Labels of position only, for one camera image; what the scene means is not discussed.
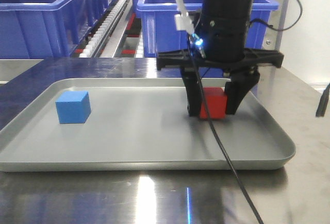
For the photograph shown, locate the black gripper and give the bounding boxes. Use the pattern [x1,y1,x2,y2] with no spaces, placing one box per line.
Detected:
[156,0,284,117]

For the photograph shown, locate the red foam cube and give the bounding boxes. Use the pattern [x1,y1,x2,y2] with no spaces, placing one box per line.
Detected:
[203,87,227,119]

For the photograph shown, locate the blue plastic bin right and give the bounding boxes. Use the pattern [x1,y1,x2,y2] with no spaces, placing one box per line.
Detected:
[137,0,279,57]

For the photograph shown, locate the blue plastic bin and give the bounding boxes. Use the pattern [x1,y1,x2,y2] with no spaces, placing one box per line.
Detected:
[1,0,109,59]
[137,0,279,57]

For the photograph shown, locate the grey metal tray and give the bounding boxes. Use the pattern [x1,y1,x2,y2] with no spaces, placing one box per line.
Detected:
[0,78,296,173]

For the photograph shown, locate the blue foam cube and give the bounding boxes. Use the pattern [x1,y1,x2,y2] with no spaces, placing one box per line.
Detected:
[55,91,91,124]

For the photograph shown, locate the blue plastic bin left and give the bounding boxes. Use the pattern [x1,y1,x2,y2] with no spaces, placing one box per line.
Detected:
[1,0,109,59]

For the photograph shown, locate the white cable with connector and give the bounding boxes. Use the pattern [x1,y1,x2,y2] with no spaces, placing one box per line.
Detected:
[173,0,195,36]

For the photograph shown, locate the black cable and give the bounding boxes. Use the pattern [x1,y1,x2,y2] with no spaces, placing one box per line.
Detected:
[186,0,303,224]

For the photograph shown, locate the black strap at edge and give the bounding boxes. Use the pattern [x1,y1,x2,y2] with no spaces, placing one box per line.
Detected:
[315,82,330,118]

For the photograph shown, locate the metal shelf upright post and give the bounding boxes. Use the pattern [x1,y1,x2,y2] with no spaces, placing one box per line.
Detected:
[262,0,289,50]

